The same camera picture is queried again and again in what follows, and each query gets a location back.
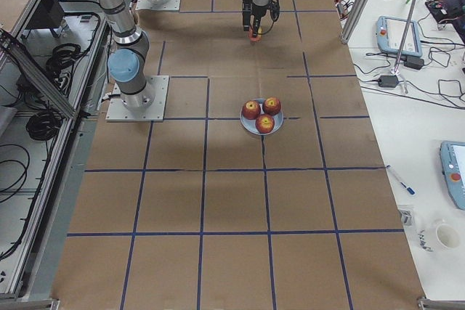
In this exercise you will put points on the red apple upper left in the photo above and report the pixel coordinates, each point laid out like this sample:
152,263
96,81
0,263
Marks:
271,106

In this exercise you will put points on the red apple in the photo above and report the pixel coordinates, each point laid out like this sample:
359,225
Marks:
271,106
251,110
265,124

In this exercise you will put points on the red apple lower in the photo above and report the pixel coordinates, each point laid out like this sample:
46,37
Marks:
251,110

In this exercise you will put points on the red apple right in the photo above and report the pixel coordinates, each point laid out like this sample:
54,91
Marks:
265,124

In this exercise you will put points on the light blue round plate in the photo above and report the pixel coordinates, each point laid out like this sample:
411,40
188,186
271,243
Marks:
249,125

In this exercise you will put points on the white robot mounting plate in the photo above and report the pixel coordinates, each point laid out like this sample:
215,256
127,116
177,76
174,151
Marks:
148,105

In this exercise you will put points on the blue teach pendant tablet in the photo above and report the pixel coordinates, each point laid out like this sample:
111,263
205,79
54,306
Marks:
389,31

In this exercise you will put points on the black power adapter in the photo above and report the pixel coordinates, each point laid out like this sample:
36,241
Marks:
388,81

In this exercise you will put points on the thin metal rod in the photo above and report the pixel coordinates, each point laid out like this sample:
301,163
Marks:
395,70

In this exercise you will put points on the brown cardboard table cover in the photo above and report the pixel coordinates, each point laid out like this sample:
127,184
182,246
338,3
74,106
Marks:
196,212

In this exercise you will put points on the white blue pen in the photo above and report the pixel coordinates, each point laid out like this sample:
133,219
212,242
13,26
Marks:
396,175

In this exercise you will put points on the white paper cup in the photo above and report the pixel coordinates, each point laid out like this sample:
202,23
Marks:
444,236

